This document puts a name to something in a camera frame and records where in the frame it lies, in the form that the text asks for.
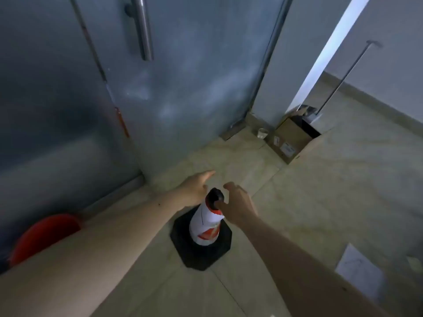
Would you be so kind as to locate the red plastic basin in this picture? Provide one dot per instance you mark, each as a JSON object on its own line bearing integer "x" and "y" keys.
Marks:
{"x": 43, "y": 236}

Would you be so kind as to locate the person's right thumb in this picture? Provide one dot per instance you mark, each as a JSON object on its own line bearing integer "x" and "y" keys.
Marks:
{"x": 221, "y": 204}

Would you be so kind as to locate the frosted glass door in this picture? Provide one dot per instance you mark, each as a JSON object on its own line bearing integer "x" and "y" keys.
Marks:
{"x": 185, "y": 79}

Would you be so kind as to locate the person's left hand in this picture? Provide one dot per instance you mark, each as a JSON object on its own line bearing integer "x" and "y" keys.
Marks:
{"x": 193, "y": 191}

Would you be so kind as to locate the white paper sheet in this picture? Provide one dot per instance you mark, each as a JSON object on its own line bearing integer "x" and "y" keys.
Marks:
{"x": 360, "y": 272}

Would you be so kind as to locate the metal door floor hinge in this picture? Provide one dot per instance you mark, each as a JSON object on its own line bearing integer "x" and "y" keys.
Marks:
{"x": 233, "y": 131}

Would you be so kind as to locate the red white traffic cone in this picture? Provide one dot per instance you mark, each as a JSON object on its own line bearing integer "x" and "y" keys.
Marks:
{"x": 205, "y": 234}

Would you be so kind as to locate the brown cardboard box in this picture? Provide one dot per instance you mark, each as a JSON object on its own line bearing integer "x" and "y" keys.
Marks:
{"x": 292, "y": 141}

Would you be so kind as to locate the person's left fingers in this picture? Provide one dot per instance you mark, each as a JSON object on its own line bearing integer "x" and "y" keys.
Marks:
{"x": 205, "y": 176}

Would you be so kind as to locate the person's right forearm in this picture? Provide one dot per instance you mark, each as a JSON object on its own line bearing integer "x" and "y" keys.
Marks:
{"x": 297, "y": 270}

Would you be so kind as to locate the red sticker strip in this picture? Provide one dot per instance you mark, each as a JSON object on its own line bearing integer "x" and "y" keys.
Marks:
{"x": 121, "y": 122}

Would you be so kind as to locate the small white cup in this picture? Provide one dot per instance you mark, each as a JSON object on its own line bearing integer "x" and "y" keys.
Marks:
{"x": 262, "y": 133}

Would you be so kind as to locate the person's right hand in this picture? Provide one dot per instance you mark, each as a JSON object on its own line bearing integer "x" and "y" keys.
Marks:
{"x": 239, "y": 207}

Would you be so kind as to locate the person's left forearm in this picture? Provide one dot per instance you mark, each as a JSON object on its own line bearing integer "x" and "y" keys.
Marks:
{"x": 99, "y": 257}

